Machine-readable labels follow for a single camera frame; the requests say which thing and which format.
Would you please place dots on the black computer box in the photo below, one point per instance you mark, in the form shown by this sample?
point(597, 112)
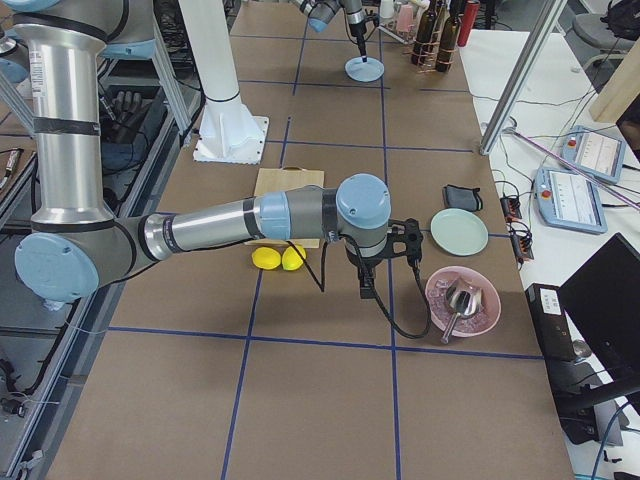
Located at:
point(561, 352)

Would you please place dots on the copper wire bottle rack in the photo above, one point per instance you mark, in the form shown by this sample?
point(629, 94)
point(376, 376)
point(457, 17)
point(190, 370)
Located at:
point(432, 49)

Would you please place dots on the wooden cutting board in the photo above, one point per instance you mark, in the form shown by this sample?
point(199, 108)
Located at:
point(283, 179)

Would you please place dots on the pink bowl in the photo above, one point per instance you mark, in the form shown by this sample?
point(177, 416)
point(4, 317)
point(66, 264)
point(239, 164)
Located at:
point(482, 322)

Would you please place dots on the teach pendant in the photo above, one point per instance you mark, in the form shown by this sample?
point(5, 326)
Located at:
point(568, 201)
point(600, 155)

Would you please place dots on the black power strip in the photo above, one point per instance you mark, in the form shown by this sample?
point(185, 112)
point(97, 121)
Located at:
point(519, 233)

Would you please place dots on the black monitor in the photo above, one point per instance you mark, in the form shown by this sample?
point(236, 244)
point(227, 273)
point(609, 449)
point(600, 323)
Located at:
point(602, 300)

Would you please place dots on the dark wine bottle front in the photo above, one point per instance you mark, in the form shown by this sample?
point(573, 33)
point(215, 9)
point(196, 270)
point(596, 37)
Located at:
point(448, 38)

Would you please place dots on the teach pendant near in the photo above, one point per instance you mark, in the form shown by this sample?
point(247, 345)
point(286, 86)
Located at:
point(568, 201)

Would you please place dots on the dark wine bottle middle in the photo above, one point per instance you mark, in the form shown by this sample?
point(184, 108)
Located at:
point(424, 33)

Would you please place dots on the yellow lemon far one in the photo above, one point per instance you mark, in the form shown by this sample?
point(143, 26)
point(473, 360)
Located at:
point(293, 257)

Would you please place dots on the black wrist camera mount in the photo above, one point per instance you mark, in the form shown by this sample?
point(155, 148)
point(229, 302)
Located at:
point(405, 239)

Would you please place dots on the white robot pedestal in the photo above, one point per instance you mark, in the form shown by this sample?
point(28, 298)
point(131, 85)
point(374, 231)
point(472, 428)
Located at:
point(228, 131)

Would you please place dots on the yellow lemon near board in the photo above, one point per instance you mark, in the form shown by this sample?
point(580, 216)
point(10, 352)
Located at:
point(266, 258)

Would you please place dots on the aluminium frame post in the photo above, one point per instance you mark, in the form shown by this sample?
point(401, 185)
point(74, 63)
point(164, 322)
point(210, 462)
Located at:
point(532, 49)

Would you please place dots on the light blue plate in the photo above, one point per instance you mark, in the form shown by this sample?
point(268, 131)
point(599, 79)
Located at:
point(364, 70)

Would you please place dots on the metal scoop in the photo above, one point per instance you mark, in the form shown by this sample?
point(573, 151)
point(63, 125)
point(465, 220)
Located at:
point(464, 300)

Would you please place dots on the light green plate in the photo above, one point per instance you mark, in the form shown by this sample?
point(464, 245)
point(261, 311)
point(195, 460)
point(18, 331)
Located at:
point(459, 232)

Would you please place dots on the red cylinder tube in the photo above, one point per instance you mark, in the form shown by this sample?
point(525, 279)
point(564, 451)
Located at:
point(468, 18)

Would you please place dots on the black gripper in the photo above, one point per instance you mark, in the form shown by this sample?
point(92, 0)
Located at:
point(356, 31)
point(364, 262)

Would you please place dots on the pink cup top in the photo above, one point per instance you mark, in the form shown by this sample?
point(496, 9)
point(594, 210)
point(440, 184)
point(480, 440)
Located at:
point(404, 21)

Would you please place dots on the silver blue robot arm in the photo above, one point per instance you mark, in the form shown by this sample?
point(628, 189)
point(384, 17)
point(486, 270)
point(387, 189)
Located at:
point(77, 245)
point(321, 13)

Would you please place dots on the dark grey folded cloth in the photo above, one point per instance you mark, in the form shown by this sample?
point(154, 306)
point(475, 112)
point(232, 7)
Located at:
point(463, 198)

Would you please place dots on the teach pendant far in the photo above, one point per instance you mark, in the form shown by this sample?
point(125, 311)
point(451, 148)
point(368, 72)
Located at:
point(600, 155)

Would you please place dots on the dark wine bottle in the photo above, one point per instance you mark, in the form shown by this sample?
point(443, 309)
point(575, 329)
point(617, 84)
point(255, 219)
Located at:
point(424, 33)
point(448, 38)

